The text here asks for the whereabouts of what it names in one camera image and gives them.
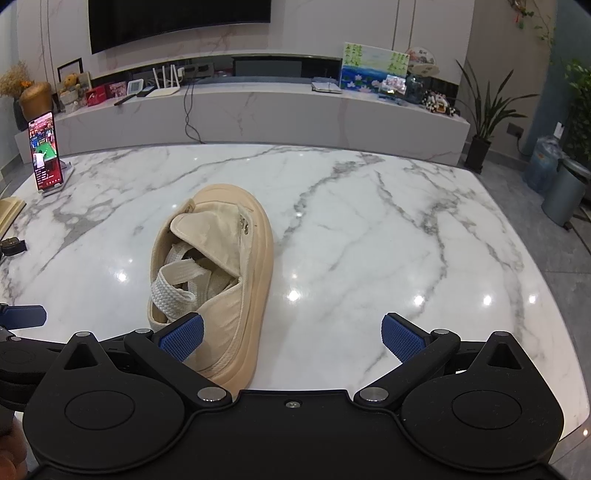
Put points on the white phone stand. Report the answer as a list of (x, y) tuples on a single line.
[(65, 177)]

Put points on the teddy bear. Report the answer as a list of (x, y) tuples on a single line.
[(70, 94)]

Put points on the white shoelace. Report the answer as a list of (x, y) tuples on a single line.
[(171, 286)]

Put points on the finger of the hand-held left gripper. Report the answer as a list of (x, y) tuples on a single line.
[(23, 316)]

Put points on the small white display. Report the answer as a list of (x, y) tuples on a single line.
[(135, 86)]

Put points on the black picture frame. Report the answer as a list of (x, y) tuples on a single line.
[(69, 67)]

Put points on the pink card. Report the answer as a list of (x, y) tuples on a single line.
[(117, 90)]

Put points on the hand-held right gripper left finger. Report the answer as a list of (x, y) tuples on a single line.
[(182, 339)]

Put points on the wall socket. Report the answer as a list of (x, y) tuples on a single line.
[(515, 129)]

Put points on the dried flower bunch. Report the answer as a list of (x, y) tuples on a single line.
[(14, 78)]

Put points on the person's left hand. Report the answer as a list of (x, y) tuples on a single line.
[(11, 447)]

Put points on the round paper fan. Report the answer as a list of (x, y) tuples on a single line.
[(421, 60)]

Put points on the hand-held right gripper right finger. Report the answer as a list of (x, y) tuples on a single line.
[(401, 339)]

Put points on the photo card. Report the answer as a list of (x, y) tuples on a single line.
[(392, 85)]

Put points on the white marble TV cabinet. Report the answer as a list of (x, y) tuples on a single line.
[(277, 110)]

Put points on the red box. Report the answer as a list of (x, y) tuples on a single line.
[(96, 96)]

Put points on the grey trash bin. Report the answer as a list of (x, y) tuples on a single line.
[(563, 189)]

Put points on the grey notebook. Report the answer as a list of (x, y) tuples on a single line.
[(325, 86)]

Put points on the lotus pond painting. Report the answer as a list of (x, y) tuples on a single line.
[(369, 62)]

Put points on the hanging green vine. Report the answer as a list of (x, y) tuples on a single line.
[(535, 21)]

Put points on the black television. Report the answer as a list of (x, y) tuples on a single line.
[(175, 23)]

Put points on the potted long-leaf plant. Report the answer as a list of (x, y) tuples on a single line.
[(478, 154)]

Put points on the white router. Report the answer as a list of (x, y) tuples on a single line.
[(164, 88)]

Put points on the gold moulded box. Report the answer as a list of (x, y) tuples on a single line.
[(9, 212)]

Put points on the golden vase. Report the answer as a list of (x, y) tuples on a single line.
[(36, 99)]

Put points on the smartphone with lit screen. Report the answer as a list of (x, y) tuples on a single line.
[(44, 152)]

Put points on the black car key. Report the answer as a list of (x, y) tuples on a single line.
[(13, 246)]

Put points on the tall leafy plant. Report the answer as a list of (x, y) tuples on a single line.
[(579, 115)]

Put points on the beige canvas shoe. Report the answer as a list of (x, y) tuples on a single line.
[(217, 221)]

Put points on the blue water jug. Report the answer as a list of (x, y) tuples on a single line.
[(540, 166)]

